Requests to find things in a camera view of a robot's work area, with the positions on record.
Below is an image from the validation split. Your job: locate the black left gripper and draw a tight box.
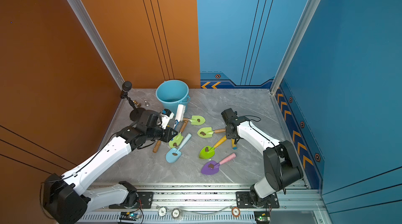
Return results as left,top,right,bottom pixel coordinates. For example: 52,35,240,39
147,126,180,142

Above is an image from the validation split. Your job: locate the green trowel yellow blue handle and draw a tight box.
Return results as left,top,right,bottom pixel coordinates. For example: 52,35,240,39
231,139,237,150

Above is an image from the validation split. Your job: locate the white cleaning brush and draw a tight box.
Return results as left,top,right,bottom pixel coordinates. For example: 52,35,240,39
174,104,186,129

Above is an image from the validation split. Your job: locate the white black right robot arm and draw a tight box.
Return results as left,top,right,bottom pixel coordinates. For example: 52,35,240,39
221,108,304,207

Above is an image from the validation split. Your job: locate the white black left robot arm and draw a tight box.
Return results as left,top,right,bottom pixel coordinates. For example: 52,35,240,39
41,109,178,224

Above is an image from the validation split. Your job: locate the light blue trowel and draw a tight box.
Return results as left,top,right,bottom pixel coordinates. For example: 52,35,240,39
165,134,192,163

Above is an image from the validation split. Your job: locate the light blue plastic bucket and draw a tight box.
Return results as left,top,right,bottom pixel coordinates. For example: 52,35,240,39
156,80,191,113

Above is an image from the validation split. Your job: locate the small brown chess piece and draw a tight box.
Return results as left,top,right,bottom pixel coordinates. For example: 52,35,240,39
133,100,141,107

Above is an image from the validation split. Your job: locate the black microphone on stand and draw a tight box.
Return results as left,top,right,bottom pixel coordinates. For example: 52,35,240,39
120,81,145,122

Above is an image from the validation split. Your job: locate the yellow trowel wooden handle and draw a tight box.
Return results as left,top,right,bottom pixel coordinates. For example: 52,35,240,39
153,140,162,153

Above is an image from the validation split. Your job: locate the green trowel wooden handle left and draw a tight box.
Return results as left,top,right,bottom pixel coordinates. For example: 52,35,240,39
169,118,188,148

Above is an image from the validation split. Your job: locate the green trowel wooden handle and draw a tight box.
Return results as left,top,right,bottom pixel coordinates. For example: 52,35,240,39
169,118,188,148
197,127,226,138

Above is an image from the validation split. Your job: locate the green trowel wooden handle centre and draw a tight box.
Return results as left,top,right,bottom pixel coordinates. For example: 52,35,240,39
197,127,226,138

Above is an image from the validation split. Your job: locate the lime trowel yellow handle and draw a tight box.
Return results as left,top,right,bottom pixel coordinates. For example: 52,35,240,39
199,136,227,159

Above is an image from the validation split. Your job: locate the green trowel brown handle upper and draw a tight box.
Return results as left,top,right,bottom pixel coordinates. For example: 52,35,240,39
183,115,206,126

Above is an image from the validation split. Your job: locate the purple trowel pink handle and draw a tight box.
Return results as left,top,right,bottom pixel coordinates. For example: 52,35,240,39
201,153,236,175

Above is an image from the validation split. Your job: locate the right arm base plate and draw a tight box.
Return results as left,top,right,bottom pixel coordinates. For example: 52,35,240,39
236,191,280,209

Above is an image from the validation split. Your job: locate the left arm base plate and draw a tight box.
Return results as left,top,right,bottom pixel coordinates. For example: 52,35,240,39
109,192,154,210

